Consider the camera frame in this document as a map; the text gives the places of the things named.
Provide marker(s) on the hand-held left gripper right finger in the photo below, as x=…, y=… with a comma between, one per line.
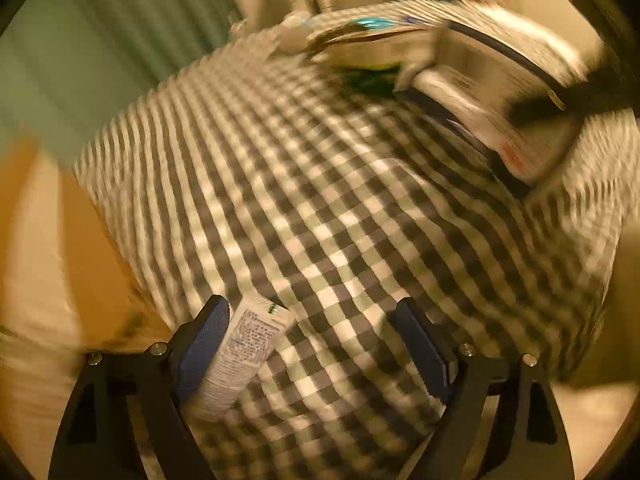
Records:
x=425, y=350

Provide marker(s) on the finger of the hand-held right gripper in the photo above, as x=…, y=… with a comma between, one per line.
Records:
x=550, y=105

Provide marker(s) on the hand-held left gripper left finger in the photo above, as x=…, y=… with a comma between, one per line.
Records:
x=202, y=355

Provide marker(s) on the white cream tube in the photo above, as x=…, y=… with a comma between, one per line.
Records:
x=245, y=345

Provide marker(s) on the white blanket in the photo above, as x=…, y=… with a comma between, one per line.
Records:
x=615, y=310

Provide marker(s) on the teal packet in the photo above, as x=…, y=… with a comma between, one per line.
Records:
x=372, y=22

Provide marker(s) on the grey checkered blanket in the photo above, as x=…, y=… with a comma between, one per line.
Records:
x=300, y=185

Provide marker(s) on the silver plastic-wrapped item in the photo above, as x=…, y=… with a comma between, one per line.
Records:
x=360, y=50

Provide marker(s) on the green curtain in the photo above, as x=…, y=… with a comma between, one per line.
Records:
x=75, y=35

